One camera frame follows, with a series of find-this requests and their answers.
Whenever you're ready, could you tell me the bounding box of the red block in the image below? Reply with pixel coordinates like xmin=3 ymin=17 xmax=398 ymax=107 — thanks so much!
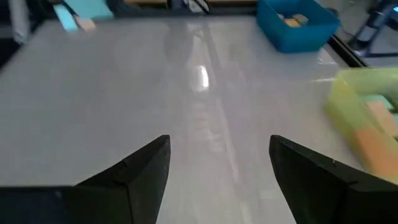
xmin=353 ymin=128 xmax=398 ymax=175

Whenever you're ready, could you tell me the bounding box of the mint green block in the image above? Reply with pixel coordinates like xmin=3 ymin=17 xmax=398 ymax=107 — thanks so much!
xmin=361 ymin=94 xmax=395 ymax=110

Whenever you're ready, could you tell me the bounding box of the small tan cube block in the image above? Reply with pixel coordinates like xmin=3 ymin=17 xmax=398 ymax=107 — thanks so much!
xmin=292 ymin=13 xmax=309 ymax=25

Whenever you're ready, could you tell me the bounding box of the large teal block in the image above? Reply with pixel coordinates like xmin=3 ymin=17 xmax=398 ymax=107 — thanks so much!
xmin=52 ymin=0 xmax=114 ymax=32

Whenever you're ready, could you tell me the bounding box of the black mesh tower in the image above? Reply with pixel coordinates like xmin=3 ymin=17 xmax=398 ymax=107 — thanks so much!
xmin=348 ymin=0 xmax=398 ymax=58

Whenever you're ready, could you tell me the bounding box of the white pole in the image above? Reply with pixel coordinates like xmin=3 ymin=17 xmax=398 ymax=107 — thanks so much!
xmin=9 ymin=0 xmax=31 ymax=44

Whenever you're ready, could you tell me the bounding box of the blue plastic bin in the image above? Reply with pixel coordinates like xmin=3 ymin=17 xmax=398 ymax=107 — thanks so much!
xmin=256 ymin=0 xmax=341 ymax=54

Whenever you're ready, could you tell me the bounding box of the small orange cube block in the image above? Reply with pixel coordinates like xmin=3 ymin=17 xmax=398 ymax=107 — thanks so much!
xmin=283 ymin=17 xmax=301 ymax=28

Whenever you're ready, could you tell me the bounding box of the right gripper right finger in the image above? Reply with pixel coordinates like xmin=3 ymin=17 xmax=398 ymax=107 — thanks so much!
xmin=269 ymin=135 xmax=398 ymax=224

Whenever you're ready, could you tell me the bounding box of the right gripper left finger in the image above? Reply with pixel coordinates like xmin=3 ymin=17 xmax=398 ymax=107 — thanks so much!
xmin=74 ymin=134 xmax=171 ymax=224

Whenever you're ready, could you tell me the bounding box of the yellow plastic bin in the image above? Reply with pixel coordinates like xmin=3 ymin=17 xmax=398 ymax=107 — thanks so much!
xmin=324 ymin=67 xmax=398 ymax=185

